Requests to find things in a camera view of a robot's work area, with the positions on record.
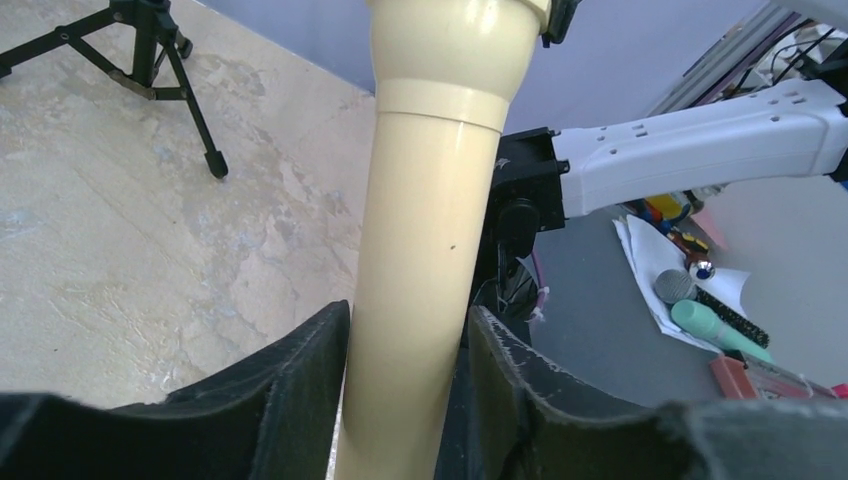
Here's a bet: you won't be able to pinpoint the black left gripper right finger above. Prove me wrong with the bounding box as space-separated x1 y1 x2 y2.
468 307 847 479

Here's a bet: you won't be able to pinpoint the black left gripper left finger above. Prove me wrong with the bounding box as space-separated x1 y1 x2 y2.
1 301 350 479

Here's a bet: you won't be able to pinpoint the black tripod microphone stand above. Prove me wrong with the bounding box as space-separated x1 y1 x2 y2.
1 0 229 180

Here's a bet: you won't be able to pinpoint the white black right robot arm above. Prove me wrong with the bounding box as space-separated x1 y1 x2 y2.
472 45 847 310

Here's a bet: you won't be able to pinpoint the teal grey-headed microphone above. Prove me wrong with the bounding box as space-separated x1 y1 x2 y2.
653 269 774 363

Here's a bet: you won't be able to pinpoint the white paper sheets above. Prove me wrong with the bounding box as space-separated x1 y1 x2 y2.
612 215 750 352

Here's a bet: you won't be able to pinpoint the red flat box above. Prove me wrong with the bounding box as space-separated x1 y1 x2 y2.
709 351 847 400

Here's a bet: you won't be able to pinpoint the colourful small tools pile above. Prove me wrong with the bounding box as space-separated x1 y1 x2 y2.
623 190 717 281

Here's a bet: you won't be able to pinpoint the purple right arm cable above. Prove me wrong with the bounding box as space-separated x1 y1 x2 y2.
526 250 552 325

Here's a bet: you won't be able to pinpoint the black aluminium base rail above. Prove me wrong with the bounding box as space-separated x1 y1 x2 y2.
649 2 811 116

